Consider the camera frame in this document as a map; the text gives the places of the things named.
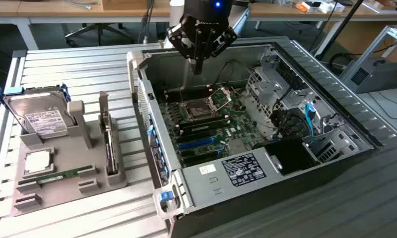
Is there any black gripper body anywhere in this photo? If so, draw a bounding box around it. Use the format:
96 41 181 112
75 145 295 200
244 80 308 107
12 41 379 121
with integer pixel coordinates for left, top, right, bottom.
180 0 235 28

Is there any graphics card with metal bracket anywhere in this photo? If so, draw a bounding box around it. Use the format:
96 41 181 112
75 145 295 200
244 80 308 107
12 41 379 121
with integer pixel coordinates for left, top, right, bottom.
97 91 119 177

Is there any brown cardboard box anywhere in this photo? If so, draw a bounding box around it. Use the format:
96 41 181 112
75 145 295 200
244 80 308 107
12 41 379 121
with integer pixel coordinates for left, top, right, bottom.
101 0 172 11

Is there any thin locking lever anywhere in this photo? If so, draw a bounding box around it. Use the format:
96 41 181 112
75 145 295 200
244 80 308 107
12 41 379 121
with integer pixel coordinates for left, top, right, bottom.
180 83 188 107

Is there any large metal disk bay cage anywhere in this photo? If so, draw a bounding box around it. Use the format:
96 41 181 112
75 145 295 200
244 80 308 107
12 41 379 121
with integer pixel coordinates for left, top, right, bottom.
244 65 319 119

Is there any metal socket cover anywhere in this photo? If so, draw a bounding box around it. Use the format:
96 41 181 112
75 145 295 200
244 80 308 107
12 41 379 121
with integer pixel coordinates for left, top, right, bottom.
209 86 235 110

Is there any black office chair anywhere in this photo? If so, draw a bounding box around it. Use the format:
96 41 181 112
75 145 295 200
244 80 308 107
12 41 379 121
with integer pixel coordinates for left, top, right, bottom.
64 22 135 47

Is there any CPU socket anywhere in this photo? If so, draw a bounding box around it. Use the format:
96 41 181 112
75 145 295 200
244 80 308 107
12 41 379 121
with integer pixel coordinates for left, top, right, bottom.
181 99 213 122

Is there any wooden top desk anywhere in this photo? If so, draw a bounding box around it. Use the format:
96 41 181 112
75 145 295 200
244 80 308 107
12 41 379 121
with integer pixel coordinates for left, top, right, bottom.
0 0 173 50
248 0 397 30

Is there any black slanted pole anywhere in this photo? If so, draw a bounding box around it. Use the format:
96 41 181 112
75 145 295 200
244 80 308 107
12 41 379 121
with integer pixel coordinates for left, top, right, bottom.
313 0 365 60

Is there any green motherboard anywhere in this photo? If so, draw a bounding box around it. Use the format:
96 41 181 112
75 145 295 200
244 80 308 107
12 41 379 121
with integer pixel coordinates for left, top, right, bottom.
159 84 265 167

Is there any grey control box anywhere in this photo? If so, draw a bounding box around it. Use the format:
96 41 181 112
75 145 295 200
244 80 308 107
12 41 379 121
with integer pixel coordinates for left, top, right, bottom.
351 57 397 94

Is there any black plastic disk bay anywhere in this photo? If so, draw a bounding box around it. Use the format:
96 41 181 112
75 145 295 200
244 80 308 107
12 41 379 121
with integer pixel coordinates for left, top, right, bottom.
264 138 321 176

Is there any hard disk in blue caddy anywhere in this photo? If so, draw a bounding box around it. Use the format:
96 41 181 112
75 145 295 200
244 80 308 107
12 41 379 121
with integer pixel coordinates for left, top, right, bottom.
0 83 77 139

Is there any small metal disk bay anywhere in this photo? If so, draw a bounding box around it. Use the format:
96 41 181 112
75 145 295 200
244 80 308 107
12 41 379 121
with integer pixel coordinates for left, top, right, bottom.
300 127 364 163

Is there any grey power supply unit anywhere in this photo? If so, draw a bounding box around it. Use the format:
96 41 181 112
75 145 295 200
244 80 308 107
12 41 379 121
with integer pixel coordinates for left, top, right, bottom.
180 146 285 207

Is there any grey printed parts rack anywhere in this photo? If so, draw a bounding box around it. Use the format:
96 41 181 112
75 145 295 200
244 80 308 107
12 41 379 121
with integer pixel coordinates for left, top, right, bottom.
9 99 129 217

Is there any blue case latch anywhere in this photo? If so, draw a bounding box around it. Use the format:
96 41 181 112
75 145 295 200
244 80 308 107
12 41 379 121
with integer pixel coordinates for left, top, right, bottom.
157 190 173 204

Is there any silver CPU chip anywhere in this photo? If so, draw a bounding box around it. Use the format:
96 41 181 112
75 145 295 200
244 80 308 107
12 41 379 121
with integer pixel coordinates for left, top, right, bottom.
23 150 53 175

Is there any green RAM stick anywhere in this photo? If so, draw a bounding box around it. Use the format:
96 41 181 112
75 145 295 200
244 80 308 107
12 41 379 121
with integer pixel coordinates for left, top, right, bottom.
19 165 95 185

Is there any open black PC case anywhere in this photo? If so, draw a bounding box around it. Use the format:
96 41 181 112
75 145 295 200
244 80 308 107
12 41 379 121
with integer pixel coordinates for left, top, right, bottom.
125 41 385 238

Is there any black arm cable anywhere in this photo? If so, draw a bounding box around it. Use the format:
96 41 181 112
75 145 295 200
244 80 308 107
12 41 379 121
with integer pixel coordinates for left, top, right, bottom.
139 0 156 44

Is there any black wire bundle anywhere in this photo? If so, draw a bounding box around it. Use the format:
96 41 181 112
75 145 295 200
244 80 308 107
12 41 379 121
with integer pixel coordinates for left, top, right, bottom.
269 109 311 139

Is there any blue wire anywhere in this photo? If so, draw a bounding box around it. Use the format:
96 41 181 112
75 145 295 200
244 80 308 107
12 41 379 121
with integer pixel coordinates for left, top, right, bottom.
303 102 319 137

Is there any aluminium profile frame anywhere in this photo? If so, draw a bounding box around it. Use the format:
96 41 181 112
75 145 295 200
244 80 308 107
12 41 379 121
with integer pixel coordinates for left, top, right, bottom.
339 24 397 86

